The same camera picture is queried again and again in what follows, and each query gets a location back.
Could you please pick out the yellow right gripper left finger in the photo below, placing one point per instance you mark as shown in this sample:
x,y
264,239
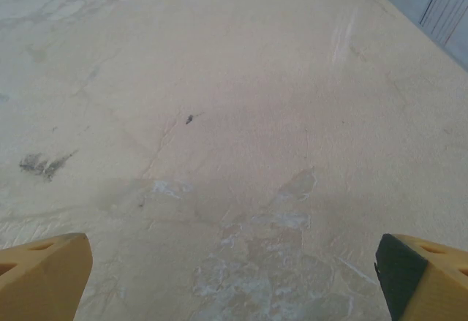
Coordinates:
x,y
44,281

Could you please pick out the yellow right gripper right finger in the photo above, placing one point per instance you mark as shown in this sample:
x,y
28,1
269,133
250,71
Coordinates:
x,y
420,284

